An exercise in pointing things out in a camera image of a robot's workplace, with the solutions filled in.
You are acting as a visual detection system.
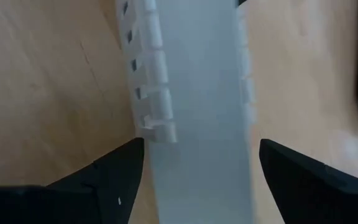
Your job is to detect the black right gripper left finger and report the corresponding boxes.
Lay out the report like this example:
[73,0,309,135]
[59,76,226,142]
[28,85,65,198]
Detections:
[0,138,145,224]

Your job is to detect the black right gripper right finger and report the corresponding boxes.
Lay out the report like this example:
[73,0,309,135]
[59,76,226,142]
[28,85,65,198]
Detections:
[259,139,358,224]

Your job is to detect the white duct cover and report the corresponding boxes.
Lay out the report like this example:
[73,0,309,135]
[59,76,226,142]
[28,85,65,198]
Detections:
[146,0,257,224]

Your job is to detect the white slotted cable duct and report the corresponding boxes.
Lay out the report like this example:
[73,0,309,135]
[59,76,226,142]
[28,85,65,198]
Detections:
[115,0,257,144]

